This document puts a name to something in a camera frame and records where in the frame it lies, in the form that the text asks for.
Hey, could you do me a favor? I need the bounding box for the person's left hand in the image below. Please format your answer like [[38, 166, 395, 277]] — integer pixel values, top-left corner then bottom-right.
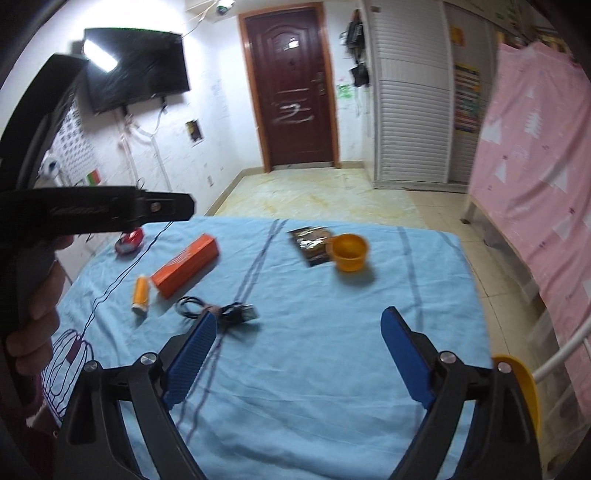
[[4, 234, 75, 380]]

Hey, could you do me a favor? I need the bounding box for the wall-mounted black television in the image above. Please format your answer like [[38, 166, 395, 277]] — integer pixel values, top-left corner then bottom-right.
[[83, 28, 191, 115]]

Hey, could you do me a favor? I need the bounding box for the red and pink wrapper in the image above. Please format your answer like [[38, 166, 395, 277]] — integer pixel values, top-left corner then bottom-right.
[[114, 229, 145, 256]]

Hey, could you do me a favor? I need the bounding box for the dark brown door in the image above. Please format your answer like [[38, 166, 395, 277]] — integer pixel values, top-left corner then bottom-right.
[[238, 2, 342, 173]]

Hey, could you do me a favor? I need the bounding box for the large orange plastic container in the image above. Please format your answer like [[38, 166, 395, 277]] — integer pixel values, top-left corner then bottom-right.
[[491, 354, 540, 441]]

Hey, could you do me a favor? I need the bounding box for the orange cardboard box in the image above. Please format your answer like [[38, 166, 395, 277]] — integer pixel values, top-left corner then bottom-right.
[[151, 233, 221, 299]]

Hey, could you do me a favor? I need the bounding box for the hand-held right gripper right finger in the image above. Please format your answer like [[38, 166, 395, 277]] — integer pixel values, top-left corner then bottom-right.
[[380, 306, 543, 480]]

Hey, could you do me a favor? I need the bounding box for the pink printed curtain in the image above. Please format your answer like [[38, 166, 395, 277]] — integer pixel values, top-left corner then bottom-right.
[[468, 41, 591, 363]]

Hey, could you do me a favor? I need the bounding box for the white metal chair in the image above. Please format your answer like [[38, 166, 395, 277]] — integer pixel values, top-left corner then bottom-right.
[[533, 318, 591, 385]]

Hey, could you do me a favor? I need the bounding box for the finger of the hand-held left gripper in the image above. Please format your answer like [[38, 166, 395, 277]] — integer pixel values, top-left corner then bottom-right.
[[134, 187, 194, 225]]

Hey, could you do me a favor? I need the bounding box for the colourful grid poster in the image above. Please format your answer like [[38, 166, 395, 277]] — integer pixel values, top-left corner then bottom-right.
[[453, 62, 481, 136]]

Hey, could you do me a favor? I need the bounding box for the small orange bottle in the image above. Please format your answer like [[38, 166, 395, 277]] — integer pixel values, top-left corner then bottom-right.
[[130, 275, 151, 316]]

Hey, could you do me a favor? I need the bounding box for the small orange bowl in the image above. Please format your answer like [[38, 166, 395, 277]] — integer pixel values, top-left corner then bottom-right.
[[325, 233, 370, 273]]

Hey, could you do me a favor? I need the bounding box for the light blue printed bedsheet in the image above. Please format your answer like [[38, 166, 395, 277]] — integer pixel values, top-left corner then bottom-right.
[[39, 215, 493, 480]]

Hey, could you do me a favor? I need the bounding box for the eye chart poster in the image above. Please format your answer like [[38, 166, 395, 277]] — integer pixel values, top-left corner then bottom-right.
[[46, 99, 100, 186]]

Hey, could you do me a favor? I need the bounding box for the brown foil packet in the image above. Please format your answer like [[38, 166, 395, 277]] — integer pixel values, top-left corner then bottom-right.
[[286, 226, 336, 269]]

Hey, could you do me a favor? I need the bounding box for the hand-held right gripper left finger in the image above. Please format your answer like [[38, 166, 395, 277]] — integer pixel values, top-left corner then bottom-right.
[[58, 310, 219, 480]]

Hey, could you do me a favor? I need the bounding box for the black cable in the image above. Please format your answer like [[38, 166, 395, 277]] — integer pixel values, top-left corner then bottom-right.
[[177, 295, 260, 331]]

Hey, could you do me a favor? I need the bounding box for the white slatted wardrobe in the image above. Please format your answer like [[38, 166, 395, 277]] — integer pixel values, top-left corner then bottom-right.
[[364, 0, 500, 195]]

